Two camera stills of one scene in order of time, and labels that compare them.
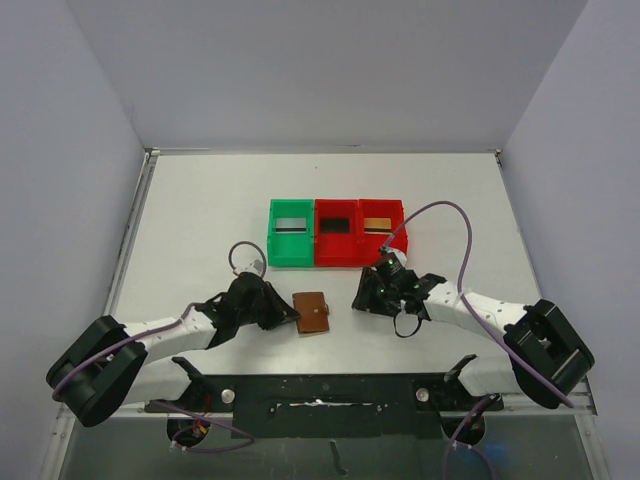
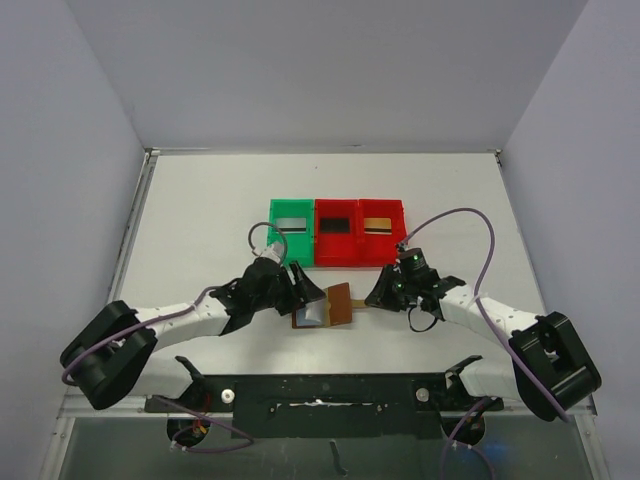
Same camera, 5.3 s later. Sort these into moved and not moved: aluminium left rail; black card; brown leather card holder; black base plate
Moved: brown leather card holder
Not moved: black base plate; aluminium left rail; black card
